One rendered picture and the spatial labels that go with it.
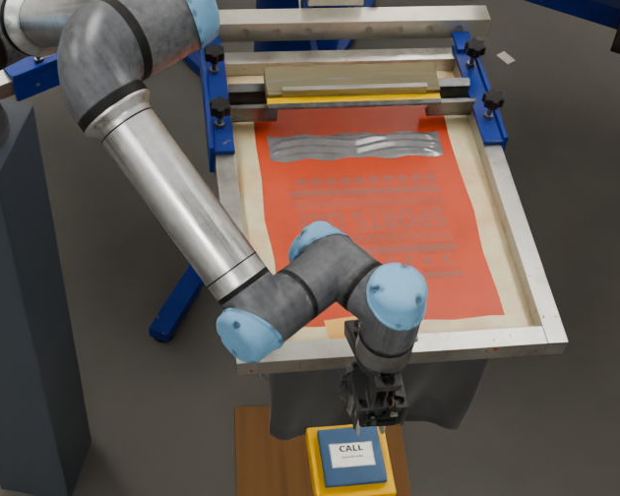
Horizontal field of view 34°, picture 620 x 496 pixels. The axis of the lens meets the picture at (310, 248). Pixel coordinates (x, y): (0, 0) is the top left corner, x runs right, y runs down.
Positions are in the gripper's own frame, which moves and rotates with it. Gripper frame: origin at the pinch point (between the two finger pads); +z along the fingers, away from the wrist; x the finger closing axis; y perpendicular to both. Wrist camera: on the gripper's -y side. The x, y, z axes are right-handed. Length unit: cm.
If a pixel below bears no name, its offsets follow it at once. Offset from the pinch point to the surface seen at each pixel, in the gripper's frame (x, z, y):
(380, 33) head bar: 22, 10, -99
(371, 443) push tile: 3.5, 13.2, -1.7
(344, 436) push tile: -0.7, 13.3, -3.4
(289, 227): -4, 15, -49
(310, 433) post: -5.9, 15.0, -5.3
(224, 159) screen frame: -15, 11, -64
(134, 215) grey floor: -36, 110, -136
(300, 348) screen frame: -6.0, 11.3, -19.4
